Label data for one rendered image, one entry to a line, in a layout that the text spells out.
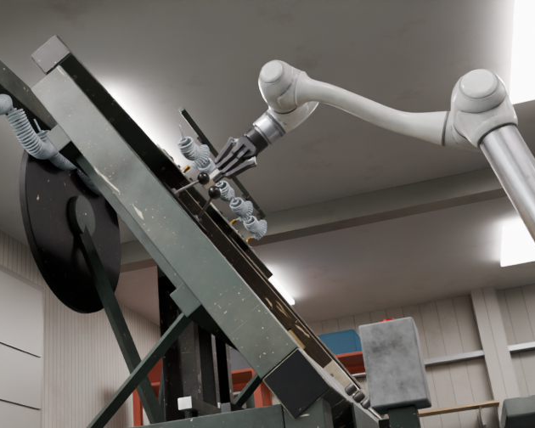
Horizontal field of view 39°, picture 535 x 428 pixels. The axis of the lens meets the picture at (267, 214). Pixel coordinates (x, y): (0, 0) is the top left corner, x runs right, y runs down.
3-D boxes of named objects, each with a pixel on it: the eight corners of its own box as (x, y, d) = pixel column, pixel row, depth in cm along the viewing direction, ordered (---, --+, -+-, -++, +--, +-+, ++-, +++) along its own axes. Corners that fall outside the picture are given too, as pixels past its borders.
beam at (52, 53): (45, 75, 218) (71, 52, 218) (29, 54, 222) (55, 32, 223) (260, 287, 415) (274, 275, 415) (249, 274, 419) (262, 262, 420)
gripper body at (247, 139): (273, 149, 234) (250, 169, 234) (256, 132, 238) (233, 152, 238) (266, 138, 228) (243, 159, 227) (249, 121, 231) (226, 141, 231)
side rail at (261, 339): (261, 379, 169) (298, 346, 169) (30, 88, 218) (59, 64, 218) (268, 384, 174) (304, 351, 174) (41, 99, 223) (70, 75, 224)
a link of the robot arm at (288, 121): (268, 119, 240) (257, 99, 228) (305, 87, 241) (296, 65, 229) (290, 141, 236) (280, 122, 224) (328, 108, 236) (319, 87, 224)
